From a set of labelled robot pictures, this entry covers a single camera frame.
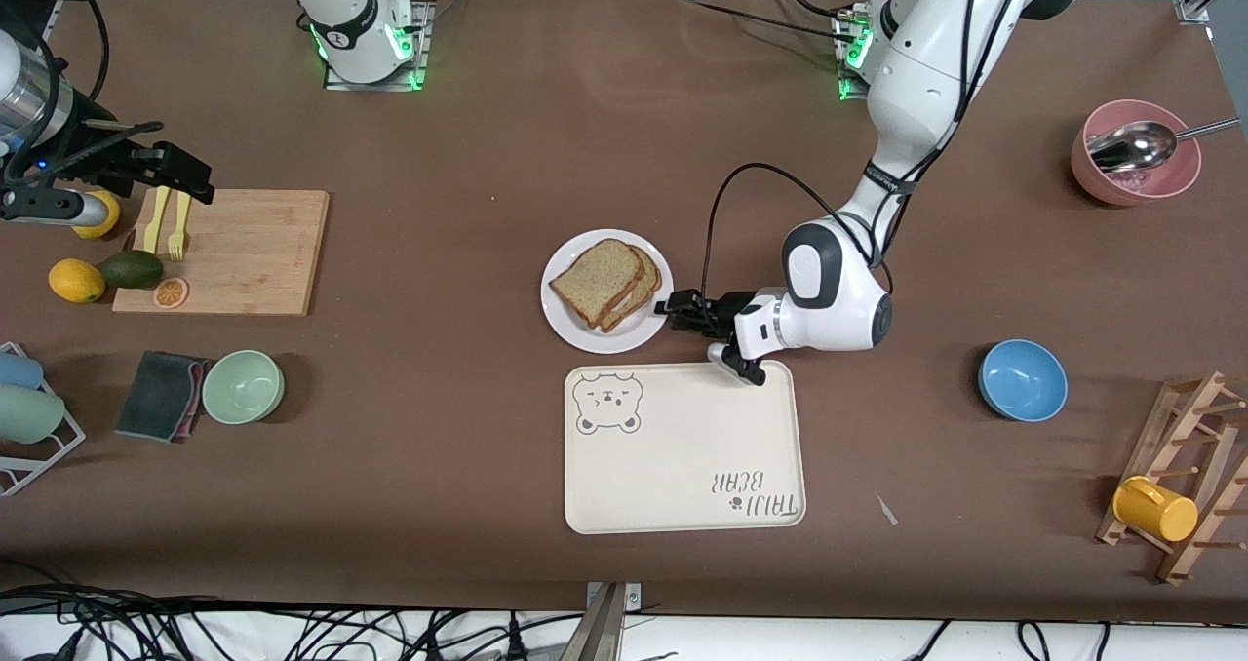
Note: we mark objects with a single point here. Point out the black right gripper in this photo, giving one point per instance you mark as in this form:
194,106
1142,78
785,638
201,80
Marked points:
109,157

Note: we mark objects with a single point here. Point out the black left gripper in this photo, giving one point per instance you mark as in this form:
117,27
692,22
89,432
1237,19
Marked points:
720,313

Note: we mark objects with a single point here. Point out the toasted bread slice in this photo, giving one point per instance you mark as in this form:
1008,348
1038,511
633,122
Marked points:
595,281
651,286

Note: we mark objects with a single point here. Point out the white round plate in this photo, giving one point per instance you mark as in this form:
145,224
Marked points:
570,328

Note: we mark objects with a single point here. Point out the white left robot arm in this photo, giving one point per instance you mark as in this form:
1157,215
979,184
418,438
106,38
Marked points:
838,300

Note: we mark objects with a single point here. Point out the yellow plastic knife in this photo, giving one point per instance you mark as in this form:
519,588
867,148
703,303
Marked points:
153,232

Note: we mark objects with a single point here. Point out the yellow plastic fork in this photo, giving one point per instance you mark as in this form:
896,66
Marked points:
176,242

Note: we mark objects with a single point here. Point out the yellow lemon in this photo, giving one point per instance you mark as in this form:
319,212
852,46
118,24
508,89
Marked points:
97,233
76,281

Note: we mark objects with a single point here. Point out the dark green avocado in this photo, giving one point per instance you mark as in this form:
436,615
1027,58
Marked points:
132,269

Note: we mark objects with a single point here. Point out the orange slice toy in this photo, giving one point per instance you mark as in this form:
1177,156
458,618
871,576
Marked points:
171,293

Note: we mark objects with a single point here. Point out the wooden cutting board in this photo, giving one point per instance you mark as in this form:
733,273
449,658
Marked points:
253,252

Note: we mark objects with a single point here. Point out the cream bear print tray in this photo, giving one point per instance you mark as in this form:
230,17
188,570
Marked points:
682,466

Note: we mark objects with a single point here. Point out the folded dark grey cloth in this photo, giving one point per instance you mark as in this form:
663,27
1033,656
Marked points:
156,396

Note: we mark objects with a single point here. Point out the mint green bowl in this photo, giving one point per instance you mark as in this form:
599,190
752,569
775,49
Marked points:
242,388

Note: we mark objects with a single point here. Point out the light blue cup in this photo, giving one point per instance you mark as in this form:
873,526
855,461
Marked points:
19,370

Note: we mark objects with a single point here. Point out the pale green cup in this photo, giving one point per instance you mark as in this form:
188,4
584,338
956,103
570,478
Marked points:
29,414

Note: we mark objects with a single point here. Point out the small white paper scrap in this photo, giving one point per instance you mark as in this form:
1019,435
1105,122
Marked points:
886,510

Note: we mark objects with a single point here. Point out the blue bowl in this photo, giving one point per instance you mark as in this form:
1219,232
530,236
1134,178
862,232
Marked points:
1022,380

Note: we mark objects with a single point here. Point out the pink bowl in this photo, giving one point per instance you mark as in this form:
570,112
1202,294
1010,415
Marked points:
1102,188

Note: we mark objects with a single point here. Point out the silver metal ladle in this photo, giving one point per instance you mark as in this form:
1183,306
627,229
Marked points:
1131,146

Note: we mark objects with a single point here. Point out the wooden peg cup rack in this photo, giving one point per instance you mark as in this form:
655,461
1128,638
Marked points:
1160,451

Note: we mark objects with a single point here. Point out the yellow plastic cup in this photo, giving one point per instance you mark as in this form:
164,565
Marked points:
1160,513

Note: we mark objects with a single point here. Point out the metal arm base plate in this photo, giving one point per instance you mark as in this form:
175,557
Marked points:
848,91
341,83

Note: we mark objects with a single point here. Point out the grey metal mounting post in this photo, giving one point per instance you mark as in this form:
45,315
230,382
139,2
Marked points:
604,632

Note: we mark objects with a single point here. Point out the metal table corner bracket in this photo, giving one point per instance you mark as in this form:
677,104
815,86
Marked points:
1189,10

